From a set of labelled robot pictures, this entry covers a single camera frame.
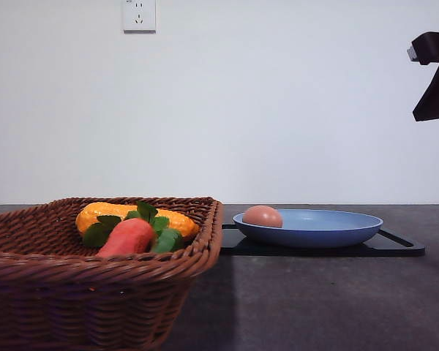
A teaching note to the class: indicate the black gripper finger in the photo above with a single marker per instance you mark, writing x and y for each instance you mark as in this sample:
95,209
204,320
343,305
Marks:
425,48

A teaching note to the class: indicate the blue plate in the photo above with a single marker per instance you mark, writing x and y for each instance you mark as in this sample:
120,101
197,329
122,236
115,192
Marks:
312,227

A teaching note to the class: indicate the brown egg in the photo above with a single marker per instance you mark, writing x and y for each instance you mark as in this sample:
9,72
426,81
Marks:
262,215

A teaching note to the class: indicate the brown wicker basket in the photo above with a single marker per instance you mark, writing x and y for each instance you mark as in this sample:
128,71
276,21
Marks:
56,294

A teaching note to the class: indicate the black tray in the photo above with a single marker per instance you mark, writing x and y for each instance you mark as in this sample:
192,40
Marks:
384,243

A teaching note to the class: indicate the red toy carrot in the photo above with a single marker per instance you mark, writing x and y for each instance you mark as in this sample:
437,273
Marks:
129,236

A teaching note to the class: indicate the orange toy corn cob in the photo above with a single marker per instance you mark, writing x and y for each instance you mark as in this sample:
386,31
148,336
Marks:
89,213

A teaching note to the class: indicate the white wall socket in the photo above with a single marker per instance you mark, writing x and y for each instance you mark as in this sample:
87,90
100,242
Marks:
139,17

